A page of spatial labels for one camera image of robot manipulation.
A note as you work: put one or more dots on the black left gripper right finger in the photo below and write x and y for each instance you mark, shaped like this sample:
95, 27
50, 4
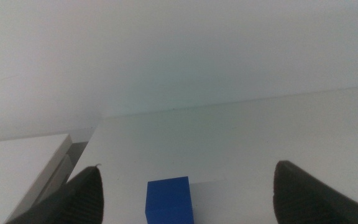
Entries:
303, 199

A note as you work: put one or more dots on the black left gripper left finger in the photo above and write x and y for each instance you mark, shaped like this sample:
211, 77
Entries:
79, 199

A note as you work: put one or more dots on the blue cube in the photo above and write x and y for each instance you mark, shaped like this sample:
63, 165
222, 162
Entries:
169, 202

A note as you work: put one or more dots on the white side table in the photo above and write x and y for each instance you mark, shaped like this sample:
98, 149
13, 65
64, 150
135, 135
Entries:
14, 174

